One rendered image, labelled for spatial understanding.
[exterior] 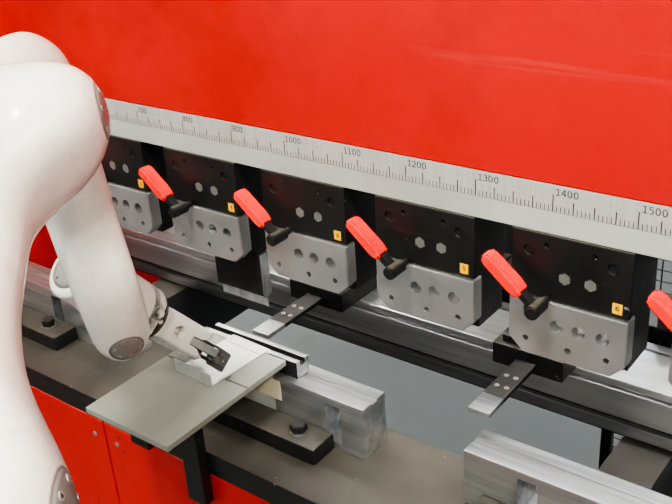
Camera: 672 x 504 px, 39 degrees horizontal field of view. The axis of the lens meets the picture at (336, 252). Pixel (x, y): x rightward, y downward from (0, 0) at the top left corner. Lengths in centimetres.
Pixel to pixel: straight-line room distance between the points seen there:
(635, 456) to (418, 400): 168
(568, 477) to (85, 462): 95
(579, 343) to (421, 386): 207
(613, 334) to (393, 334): 64
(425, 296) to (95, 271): 42
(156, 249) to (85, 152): 118
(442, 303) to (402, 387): 198
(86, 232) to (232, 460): 51
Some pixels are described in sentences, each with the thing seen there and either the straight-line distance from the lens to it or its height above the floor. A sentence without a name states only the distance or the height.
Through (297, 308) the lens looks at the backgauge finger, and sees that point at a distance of 165.
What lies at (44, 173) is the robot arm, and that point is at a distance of 86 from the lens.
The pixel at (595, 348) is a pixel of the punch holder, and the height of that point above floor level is 121.
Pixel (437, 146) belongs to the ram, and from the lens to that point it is 115.
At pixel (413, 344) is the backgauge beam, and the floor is 93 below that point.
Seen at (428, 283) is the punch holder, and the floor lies 123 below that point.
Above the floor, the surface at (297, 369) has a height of 99.
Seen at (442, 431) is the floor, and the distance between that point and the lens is 300.
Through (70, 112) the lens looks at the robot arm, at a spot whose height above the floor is 158.
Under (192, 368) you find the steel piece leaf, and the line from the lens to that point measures 150.
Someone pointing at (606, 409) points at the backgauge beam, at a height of 93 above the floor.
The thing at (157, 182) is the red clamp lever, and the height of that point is 130.
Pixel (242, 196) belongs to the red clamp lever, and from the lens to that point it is 134.
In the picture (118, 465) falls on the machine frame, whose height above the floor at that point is 74.
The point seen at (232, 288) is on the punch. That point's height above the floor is 109.
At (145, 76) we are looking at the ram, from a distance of 146.
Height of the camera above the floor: 182
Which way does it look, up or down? 26 degrees down
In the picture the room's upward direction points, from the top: 4 degrees counter-clockwise
